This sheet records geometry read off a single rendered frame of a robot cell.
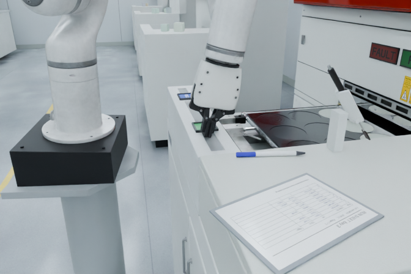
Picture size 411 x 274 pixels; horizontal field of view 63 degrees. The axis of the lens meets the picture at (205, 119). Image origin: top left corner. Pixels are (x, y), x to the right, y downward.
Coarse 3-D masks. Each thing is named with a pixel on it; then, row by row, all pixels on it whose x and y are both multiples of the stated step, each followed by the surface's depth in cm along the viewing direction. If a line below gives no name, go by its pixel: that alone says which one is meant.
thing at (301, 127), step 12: (312, 108) 115; (324, 108) 115; (336, 108) 115; (264, 120) 104; (276, 120) 104; (288, 120) 104; (300, 120) 104; (312, 120) 104; (324, 120) 104; (264, 132) 96; (276, 132) 96; (288, 132) 96; (300, 132) 96; (312, 132) 96; (324, 132) 96; (348, 132) 96; (372, 132) 96; (384, 132) 96; (276, 144) 88; (288, 144) 88; (300, 144) 88
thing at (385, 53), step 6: (372, 48) 105; (378, 48) 103; (384, 48) 100; (390, 48) 98; (372, 54) 105; (378, 54) 103; (384, 54) 101; (390, 54) 98; (396, 54) 96; (384, 60) 101; (390, 60) 98
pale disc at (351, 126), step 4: (348, 120) 104; (348, 124) 101; (352, 124) 101; (356, 124) 101; (364, 124) 101; (368, 124) 101; (348, 128) 98; (352, 128) 98; (356, 128) 98; (360, 128) 98; (364, 128) 98; (368, 128) 98; (372, 128) 98; (360, 132) 96
